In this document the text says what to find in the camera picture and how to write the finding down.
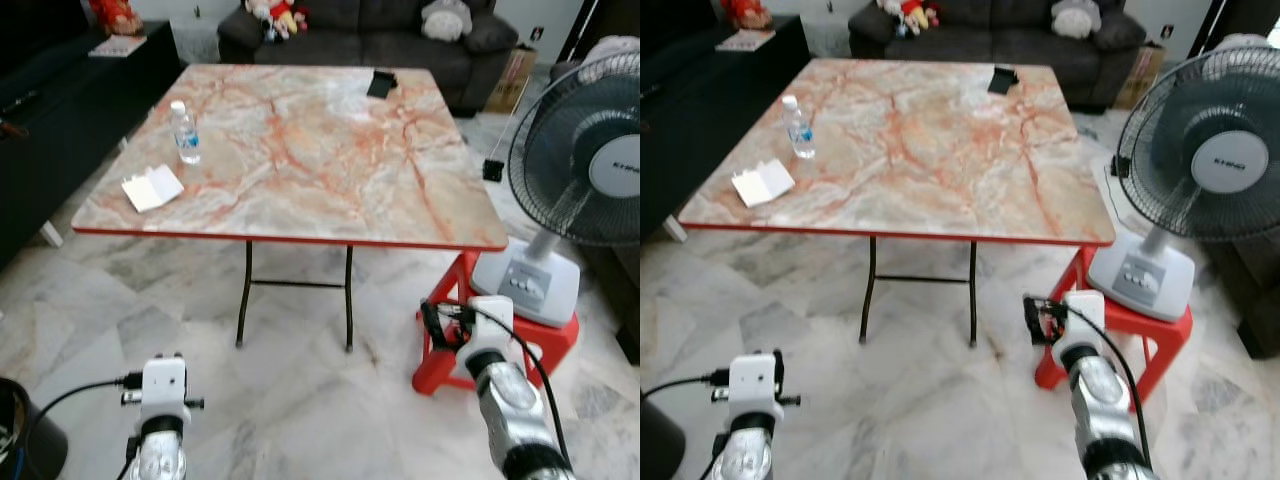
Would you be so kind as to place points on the red plastic stool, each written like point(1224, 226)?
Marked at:
point(1160, 335)
point(445, 365)

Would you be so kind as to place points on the flat printed booklet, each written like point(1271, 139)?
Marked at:
point(118, 46)
point(745, 41)

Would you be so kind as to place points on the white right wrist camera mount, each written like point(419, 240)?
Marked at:
point(492, 320)
point(1085, 315)

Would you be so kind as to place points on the grey round plush toy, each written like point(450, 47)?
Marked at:
point(446, 20)
point(1076, 18)

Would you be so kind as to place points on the marble top folding table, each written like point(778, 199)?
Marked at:
point(920, 150)
point(300, 150)

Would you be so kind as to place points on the dark brown armchair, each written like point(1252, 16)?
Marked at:
point(615, 300)
point(1250, 290)

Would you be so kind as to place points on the brown cardboard box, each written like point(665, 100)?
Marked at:
point(1140, 75)
point(512, 80)

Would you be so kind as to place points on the red plush toy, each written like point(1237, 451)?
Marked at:
point(746, 12)
point(115, 15)

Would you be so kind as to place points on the dark grey sofa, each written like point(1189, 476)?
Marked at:
point(1000, 32)
point(370, 35)

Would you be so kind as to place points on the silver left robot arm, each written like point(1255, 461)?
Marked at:
point(158, 455)
point(740, 455)

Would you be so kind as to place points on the red and yellow plush doll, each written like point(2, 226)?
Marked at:
point(280, 15)
point(912, 14)

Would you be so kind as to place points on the small black pouch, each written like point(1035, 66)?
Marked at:
point(381, 84)
point(1003, 80)

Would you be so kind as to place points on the black power plug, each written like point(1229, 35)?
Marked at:
point(1119, 166)
point(493, 170)

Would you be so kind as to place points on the black low cabinet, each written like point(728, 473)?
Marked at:
point(70, 110)
point(700, 100)

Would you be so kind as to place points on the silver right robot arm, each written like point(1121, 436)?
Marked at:
point(515, 410)
point(1105, 405)

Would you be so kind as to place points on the light grey cushion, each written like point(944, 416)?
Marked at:
point(610, 48)
point(1245, 42)

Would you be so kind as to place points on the black round rubbish bin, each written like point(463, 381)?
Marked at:
point(660, 445)
point(40, 440)

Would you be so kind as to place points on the clear plastic water bottle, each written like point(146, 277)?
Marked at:
point(800, 132)
point(186, 138)

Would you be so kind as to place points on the black and white standing fan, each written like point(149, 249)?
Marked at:
point(612, 165)
point(1228, 160)

